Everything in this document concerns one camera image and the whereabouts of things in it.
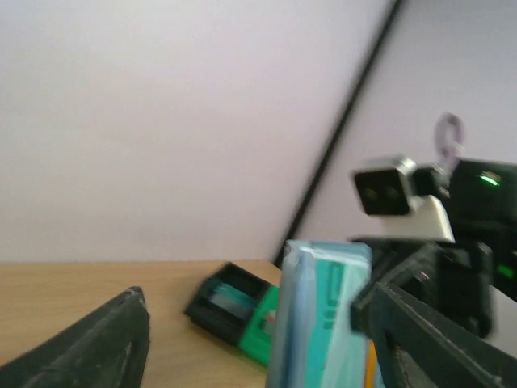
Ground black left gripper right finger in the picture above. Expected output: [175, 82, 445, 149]
[351, 283, 516, 387]

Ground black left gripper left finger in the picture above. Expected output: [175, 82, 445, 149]
[1, 286, 150, 387]

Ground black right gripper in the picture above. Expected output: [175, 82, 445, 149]
[351, 236, 496, 340]

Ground blue card holder wallet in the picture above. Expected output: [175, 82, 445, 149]
[266, 240, 384, 388]

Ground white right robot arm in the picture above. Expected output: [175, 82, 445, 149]
[351, 159, 516, 338]

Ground teal cards in black bin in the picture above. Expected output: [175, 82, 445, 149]
[209, 283, 254, 320]

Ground black storage bin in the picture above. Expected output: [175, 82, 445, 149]
[183, 262, 273, 348]

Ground green storage bin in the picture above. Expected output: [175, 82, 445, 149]
[238, 285, 279, 366]

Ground black frame post right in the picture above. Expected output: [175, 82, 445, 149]
[270, 0, 406, 268]

